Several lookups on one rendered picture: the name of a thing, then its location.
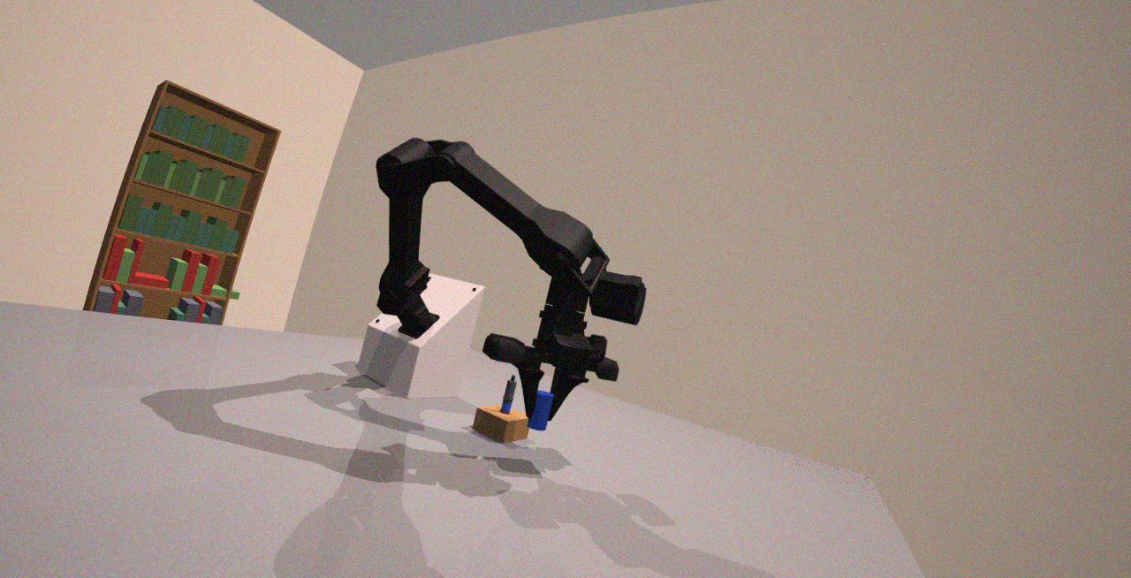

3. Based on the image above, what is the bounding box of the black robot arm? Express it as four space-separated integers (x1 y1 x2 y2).
375 138 646 372

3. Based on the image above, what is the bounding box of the orange square block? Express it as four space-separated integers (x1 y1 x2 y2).
472 405 529 445

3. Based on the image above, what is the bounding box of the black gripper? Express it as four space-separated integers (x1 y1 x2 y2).
482 304 619 421

